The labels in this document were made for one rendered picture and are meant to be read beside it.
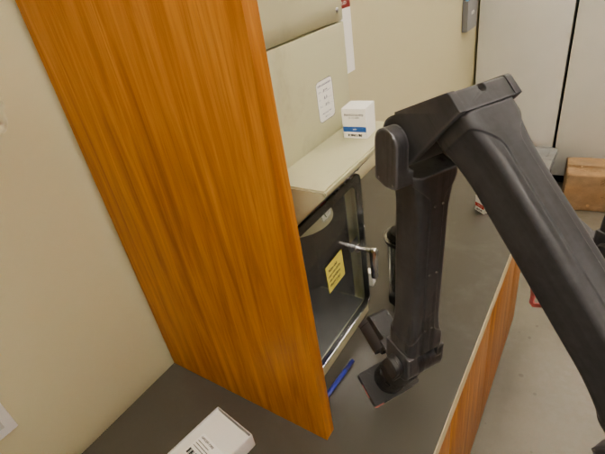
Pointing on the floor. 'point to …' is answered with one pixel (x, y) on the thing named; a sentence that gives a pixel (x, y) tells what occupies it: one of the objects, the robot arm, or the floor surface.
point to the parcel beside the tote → (585, 183)
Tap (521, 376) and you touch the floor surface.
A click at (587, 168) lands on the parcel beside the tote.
